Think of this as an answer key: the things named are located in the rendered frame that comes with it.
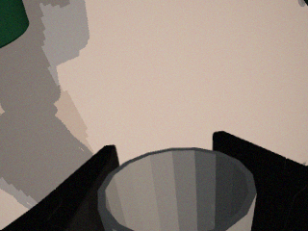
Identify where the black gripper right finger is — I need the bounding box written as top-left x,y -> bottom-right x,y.
212,131 -> 308,231

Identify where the grey faceted cup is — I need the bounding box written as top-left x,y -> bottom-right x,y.
97,147 -> 257,231

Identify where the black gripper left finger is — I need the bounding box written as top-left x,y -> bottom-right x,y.
0,145 -> 119,231

